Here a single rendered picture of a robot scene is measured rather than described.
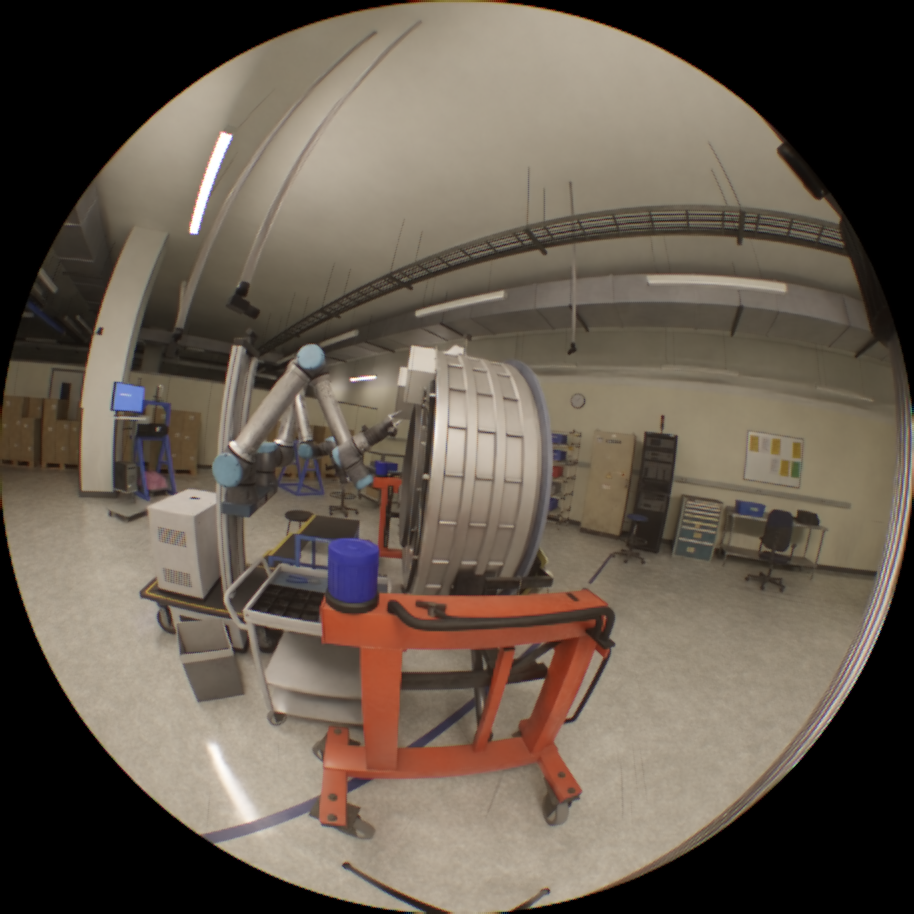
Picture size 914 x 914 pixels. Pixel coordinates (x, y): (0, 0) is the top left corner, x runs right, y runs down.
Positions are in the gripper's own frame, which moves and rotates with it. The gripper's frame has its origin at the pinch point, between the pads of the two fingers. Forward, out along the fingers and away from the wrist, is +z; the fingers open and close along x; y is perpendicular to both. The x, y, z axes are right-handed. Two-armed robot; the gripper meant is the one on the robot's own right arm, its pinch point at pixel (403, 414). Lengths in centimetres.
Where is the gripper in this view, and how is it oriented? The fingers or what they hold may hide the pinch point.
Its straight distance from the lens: 142.3
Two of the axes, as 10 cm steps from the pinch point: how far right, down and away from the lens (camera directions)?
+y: 4.5, 5.6, -7.0
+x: -2.8, -6.5, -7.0
